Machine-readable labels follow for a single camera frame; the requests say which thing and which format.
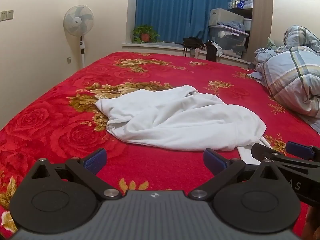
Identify grey box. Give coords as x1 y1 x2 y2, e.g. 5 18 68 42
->
209 8 245 27

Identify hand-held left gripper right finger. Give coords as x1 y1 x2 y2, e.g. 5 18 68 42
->
189 149 288 200

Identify person's right forearm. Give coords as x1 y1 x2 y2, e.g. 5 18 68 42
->
301 204 320 240

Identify potted green plant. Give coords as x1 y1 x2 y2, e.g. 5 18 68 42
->
132 25 160 43

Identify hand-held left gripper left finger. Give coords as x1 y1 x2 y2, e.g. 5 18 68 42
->
31 148 121 201

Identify black bag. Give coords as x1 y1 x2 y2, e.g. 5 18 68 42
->
182 37 204 57

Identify red floral blanket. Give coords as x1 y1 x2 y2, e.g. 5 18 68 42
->
0 51 320 240

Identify plaid duvet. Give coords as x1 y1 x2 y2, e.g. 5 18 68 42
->
251 25 320 118

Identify blue crumpled clothes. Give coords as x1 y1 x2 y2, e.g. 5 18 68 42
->
220 20 246 32

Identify black bottle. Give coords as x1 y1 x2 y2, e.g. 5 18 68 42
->
206 41 217 62

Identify white standing fan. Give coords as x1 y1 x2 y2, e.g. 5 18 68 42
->
63 5 95 68

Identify blue curtain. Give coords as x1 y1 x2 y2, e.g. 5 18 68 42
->
135 0 238 43

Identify white garment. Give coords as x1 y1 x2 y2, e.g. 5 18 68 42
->
95 85 272 165

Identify clear plastic storage box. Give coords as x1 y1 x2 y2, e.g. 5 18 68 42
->
209 25 249 59

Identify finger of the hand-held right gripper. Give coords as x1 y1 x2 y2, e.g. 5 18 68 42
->
251 143 310 174
286 141 320 161

